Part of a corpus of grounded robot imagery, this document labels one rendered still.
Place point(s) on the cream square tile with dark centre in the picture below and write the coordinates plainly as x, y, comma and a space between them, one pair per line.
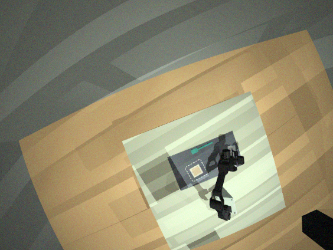
196, 170

